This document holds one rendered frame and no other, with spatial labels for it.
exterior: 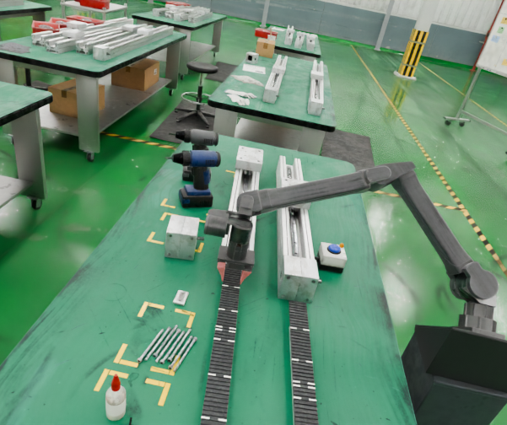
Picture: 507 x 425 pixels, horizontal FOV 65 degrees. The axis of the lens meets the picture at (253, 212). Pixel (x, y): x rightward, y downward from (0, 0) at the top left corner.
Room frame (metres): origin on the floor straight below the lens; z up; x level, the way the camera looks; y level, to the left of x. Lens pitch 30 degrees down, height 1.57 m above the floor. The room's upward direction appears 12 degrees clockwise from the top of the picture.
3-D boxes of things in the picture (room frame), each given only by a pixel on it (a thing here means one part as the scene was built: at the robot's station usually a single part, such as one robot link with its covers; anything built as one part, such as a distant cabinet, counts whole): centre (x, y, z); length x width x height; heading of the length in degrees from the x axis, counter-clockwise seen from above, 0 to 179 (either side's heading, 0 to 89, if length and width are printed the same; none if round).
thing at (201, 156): (1.33, 0.25, 0.89); 0.20 x 0.08 x 0.22; 115
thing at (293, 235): (1.39, -0.14, 0.82); 0.80 x 0.10 x 0.09; 3
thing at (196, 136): (1.54, 0.30, 0.89); 0.20 x 0.08 x 0.22; 103
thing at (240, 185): (1.38, 0.05, 0.82); 0.80 x 0.10 x 0.09; 3
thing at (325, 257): (1.12, -0.28, 0.81); 0.10 x 0.08 x 0.06; 93
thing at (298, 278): (0.95, -0.18, 0.83); 0.12 x 0.09 x 0.10; 93
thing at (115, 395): (0.47, 0.19, 0.84); 0.04 x 0.04 x 0.12
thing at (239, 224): (0.91, 0.03, 0.98); 0.07 x 0.06 x 0.07; 90
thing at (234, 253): (0.91, 0.02, 0.91); 0.10 x 0.07 x 0.07; 94
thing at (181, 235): (1.04, 0.19, 0.83); 0.11 x 0.10 x 0.10; 97
